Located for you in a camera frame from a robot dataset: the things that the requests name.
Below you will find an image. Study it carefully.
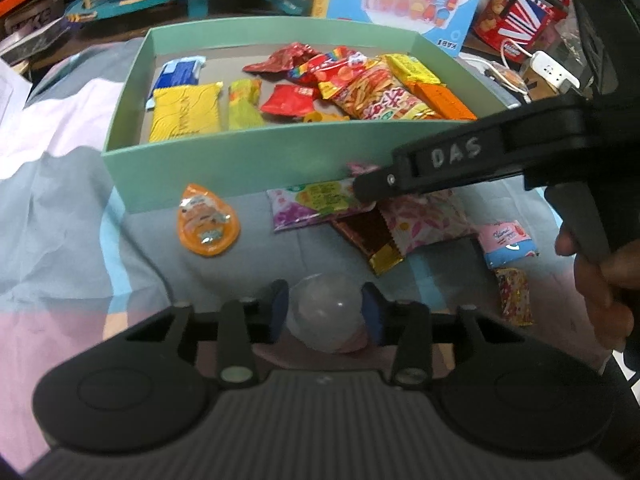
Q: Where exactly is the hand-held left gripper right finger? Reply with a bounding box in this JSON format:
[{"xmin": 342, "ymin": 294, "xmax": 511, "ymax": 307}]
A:
[{"xmin": 360, "ymin": 282, "xmax": 521, "ymax": 391}]

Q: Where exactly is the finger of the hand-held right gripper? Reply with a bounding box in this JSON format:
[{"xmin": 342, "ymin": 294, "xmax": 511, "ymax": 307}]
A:
[{"xmin": 352, "ymin": 109, "xmax": 527, "ymax": 205}]

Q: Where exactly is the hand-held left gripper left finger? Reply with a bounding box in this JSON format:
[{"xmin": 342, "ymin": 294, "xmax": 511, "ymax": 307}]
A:
[{"xmin": 120, "ymin": 280, "xmax": 291, "ymax": 391}]

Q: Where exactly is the clear round jelly capsule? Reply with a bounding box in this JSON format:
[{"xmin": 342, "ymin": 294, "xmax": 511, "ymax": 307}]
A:
[{"xmin": 286, "ymin": 272, "xmax": 373, "ymax": 353}]

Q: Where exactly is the plain orange snack packet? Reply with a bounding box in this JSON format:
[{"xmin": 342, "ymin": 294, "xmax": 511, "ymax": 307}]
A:
[{"xmin": 410, "ymin": 81, "xmax": 478, "ymax": 121}]

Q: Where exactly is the yellow biscuit packet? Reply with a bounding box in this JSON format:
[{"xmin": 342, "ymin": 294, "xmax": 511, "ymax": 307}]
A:
[{"xmin": 385, "ymin": 54, "xmax": 446, "ymax": 86}]

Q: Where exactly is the red orange chips packet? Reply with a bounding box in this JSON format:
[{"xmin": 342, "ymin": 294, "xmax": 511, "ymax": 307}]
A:
[{"xmin": 320, "ymin": 57, "xmax": 441, "ymax": 121}]

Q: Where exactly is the green purple gummy packet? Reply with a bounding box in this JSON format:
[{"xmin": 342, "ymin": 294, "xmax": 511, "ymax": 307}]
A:
[{"xmin": 266, "ymin": 178, "xmax": 376, "ymax": 232}]

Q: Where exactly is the rainbow candy packet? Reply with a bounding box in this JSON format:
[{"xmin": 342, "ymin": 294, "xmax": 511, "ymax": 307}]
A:
[{"xmin": 287, "ymin": 46, "xmax": 371, "ymax": 86}]

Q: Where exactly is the mint green cardboard box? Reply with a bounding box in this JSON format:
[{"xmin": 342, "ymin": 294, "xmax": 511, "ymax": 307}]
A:
[{"xmin": 101, "ymin": 16, "xmax": 506, "ymax": 213}]

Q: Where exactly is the bright red snack packet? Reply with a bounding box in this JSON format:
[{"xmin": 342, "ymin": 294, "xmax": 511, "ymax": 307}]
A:
[{"xmin": 260, "ymin": 84, "xmax": 321, "ymax": 118}]

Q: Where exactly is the dark red foil packet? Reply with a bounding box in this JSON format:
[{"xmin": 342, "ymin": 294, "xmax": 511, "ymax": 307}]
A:
[{"xmin": 242, "ymin": 42, "xmax": 321, "ymax": 75}]

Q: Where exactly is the green yellow snack packet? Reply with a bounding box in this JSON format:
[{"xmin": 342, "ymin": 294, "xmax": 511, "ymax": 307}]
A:
[{"xmin": 227, "ymin": 78, "xmax": 264, "ymax": 131}]

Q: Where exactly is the yellow wavy snack packet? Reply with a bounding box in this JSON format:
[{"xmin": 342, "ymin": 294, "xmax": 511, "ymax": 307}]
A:
[{"xmin": 148, "ymin": 82, "xmax": 223, "ymax": 143}]

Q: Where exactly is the blue white wafer packet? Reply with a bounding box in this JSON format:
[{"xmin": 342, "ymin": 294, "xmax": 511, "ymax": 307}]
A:
[{"xmin": 146, "ymin": 56, "xmax": 206, "ymax": 110}]

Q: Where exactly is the person's right hand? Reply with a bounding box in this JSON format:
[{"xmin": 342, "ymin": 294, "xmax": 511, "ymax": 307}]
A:
[{"xmin": 555, "ymin": 221, "xmax": 640, "ymax": 366}]

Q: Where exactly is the pink floral snack packet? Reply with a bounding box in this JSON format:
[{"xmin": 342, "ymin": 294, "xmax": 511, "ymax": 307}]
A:
[{"xmin": 347, "ymin": 162, "xmax": 476, "ymax": 256}]

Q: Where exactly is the brown gold snack packet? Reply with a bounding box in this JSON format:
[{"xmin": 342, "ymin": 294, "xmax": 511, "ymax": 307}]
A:
[{"xmin": 330, "ymin": 207, "xmax": 405, "ymax": 277}]

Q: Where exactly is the white power strip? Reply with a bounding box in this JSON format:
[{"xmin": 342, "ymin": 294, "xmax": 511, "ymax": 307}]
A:
[{"xmin": 529, "ymin": 50, "xmax": 581, "ymax": 92}]

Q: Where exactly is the pink blue small packet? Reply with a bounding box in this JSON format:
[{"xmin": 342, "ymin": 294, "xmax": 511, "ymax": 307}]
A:
[{"xmin": 477, "ymin": 220, "xmax": 540, "ymax": 269}]

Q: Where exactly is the red flag biscuit tin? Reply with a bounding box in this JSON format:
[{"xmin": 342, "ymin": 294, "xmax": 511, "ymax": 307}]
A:
[{"xmin": 472, "ymin": 0, "xmax": 568, "ymax": 56}]

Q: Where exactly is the red yellow small packet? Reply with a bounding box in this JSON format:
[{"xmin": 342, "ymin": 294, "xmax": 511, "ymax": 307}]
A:
[{"xmin": 494, "ymin": 267, "xmax": 533, "ymax": 327}]

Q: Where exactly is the striped pastel bed sheet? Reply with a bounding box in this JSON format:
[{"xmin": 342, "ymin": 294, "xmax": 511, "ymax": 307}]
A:
[{"xmin": 0, "ymin": 37, "xmax": 640, "ymax": 396}]

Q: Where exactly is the black lettered box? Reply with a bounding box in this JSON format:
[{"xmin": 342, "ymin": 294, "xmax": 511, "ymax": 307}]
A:
[{"xmin": 0, "ymin": 7, "xmax": 71, "ymax": 56}]

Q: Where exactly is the white cable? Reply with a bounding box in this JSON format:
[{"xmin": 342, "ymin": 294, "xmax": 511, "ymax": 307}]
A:
[{"xmin": 492, "ymin": 60, "xmax": 532, "ymax": 100}]

